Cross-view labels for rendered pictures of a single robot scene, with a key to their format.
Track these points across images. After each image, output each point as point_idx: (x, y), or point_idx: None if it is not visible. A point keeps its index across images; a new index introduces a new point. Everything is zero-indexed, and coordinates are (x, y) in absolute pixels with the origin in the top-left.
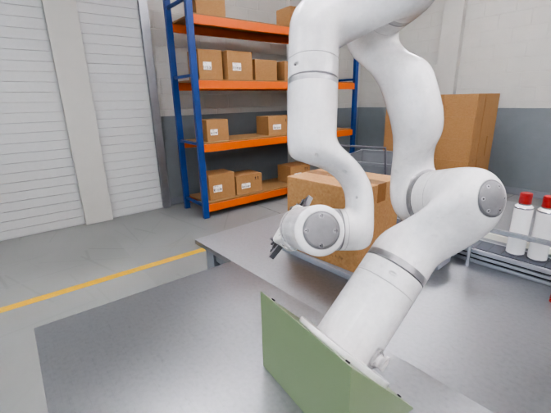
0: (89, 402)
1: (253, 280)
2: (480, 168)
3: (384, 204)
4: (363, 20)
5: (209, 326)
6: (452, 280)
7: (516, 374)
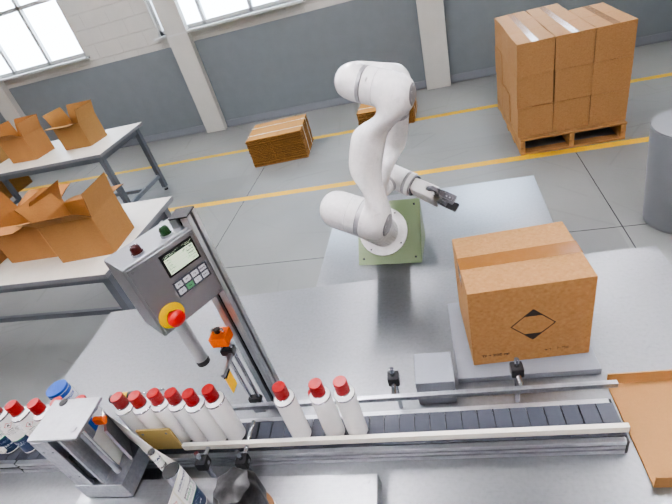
0: (454, 193)
1: None
2: (330, 194)
3: (462, 291)
4: None
5: (474, 227)
6: (397, 368)
7: (328, 309)
